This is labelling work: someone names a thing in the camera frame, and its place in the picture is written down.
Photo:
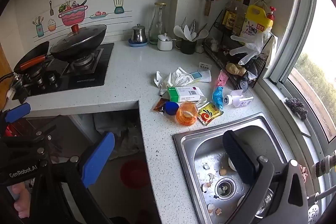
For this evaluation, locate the small white plastic spoon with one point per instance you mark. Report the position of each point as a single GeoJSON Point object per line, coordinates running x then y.
{"type": "Point", "coordinates": [203, 100]}

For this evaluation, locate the person's left hand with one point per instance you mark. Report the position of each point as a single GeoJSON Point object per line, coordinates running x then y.
{"type": "Point", "coordinates": [21, 200]}

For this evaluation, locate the brown sauce sachet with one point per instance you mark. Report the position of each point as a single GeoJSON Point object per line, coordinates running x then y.
{"type": "Point", "coordinates": [159, 106]}

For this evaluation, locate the yellow detergent bottle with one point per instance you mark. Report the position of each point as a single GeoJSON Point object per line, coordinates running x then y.
{"type": "Point", "coordinates": [256, 19]}

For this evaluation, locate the bundle of metal chopsticks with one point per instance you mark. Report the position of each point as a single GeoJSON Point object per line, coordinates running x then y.
{"type": "Point", "coordinates": [193, 24]}

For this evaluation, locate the red basin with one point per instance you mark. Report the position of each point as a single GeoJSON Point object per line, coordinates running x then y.
{"type": "Point", "coordinates": [134, 174]}

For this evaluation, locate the garlic bulb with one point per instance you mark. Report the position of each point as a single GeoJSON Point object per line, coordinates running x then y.
{"type": "Point", "coordinates": [199, 49]}
{"type": "Point", "coordinates": [213, 41]}
{"type": "Point", "coordinates": [215, 48]}

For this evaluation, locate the pink and blue plastic wrapper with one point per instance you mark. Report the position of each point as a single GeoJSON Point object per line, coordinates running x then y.
{"type": "Point", "coordinates": [218, 98]}

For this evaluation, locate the black grey round lid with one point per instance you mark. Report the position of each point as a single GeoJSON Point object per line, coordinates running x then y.
{"type": "Point", "coordinates": [242, 85]}

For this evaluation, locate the black gas stove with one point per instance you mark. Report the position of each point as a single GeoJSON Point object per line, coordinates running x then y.
{"type": "Point", "coordinates": [86, 74]}

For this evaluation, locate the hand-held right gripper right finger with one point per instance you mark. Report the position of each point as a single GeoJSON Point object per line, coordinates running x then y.
{"type": "Point", "coordinates": [237, 155]}

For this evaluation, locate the black wok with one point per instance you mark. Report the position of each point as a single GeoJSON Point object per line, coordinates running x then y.
{"type": "Point", "coordinates": [78, 53]}

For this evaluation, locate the yellow red seasoning packet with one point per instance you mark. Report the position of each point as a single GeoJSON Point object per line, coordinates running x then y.
{"type": "Point", "coordinates": [208, 113]}

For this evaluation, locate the dark sauce bottle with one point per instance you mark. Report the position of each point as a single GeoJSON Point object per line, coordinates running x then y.
{"type": "Point", "coordinates": [245, 7]}
{"type": "Point", "coordinates": [229, 16]}

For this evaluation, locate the glass jar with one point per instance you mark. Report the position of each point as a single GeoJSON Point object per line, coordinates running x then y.
{"type": "Point", "coordinates": [157, 29]}

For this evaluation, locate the window frame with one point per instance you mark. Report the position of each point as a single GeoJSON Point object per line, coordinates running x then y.
{"type": "Point", "coordinates": [288, 56]}

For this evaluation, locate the white rice paddle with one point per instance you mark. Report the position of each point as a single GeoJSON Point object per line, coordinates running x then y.
{"type": "Point", "coordinates": [189, 33]}
{"type": "Point", "coordinates": [202, 34]}
{"type": "Point", "coordinates": [179, 32]}

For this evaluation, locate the black frying pan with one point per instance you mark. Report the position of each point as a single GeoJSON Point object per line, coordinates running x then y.
{"type": "Point", "coordinates": [34, 52]}

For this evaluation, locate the cream latex glove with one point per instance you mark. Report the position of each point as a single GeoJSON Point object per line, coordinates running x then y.
{"type": "Point", "coordinates": [181, 77]}

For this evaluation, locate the white printed sachet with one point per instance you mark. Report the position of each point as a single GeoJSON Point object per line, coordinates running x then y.
{"type": "Point", "coordinates": [204, 66]}

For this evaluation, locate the small stainless steel pot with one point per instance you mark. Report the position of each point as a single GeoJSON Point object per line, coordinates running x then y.
{"type": "Point", "coordinates": [138, 34]}

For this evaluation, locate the orange plastic cup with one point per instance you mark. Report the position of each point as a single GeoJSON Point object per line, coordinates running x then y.
{"type": "Point", "coordinates": [186, 113]}

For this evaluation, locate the white ceramic jar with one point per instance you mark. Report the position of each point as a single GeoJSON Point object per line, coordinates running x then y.
{"type": "Point", "coordinates": [164, 44]}

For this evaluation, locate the kitchen wall sticker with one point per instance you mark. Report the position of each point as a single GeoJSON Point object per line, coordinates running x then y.
{"type": "Point", "coordinates": [73, 14]}

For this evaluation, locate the scattered eggshell pieces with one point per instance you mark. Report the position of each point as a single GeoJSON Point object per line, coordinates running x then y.
{"type": "Point", "coordinates": [210, 176]}

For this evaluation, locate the pink cloth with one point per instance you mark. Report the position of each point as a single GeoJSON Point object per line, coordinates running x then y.
{"type": "Point", "coordinates": [303, 173]}

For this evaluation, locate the clear plastic glove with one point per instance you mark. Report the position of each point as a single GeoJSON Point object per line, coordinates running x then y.
{"type": "Point", "coordinates": [249, 47]}

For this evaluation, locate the metal faucet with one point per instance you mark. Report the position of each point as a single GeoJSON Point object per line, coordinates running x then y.
{"type": "Point", "coordinates": [324, 166]}

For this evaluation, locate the blue bottle cap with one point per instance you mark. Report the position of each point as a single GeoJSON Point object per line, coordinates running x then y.
{"type": "Point", "coordinates": [171, 108]}

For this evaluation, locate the stainless steel sink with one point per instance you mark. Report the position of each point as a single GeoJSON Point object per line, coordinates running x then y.
{"type": "Point", "coordinates": [199, 150]}

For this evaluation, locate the white tissue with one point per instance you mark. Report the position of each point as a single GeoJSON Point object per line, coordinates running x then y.
{"type": "Point", "coordinates": [158, 78]}

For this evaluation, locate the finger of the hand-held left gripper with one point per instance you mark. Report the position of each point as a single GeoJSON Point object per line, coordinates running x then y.
{"type": "Point", "coordinates": [31, 138]}
{"type": "Point", "coordinates": [18, 111]}

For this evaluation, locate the green white medicine box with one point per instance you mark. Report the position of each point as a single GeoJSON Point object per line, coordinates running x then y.
{"type": "Point", "coordinates": [183, 94]}

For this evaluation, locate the glass wok lid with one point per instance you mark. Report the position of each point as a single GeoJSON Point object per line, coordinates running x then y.
{"type": "Point", "coordinates": [84, 35]}

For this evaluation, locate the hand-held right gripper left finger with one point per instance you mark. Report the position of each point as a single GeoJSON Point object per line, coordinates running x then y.
{"type": "Point", "coordinates": [98, 158]}

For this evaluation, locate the white paper towel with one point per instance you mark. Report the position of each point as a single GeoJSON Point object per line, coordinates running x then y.
{"type": "Point", "coordinates": [206, 76]}

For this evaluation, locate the steel bowl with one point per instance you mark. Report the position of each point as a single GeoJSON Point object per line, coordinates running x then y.
{"type": "Point", "coordinates": [263, 203]}

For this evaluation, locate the dark steel wool scrubber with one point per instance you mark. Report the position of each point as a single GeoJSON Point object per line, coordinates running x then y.
{"type": "Point", "coordinates": [296, 107]}

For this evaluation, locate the ginger root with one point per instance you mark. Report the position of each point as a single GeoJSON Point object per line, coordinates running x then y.
{"type": "Point", "coordinates": [236, 69]}

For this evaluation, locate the small clear plastic bottle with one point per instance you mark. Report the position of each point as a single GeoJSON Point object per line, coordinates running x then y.
{"type": "Point", "coordinates": [241, 99]}

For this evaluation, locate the dark green mug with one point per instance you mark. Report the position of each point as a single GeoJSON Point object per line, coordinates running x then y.
{"type": "Point", "coordinates": [187, 47]}

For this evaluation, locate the blue saucer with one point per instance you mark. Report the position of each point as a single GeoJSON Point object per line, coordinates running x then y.
{"type": "Point", "coordinates": [141, 44]}

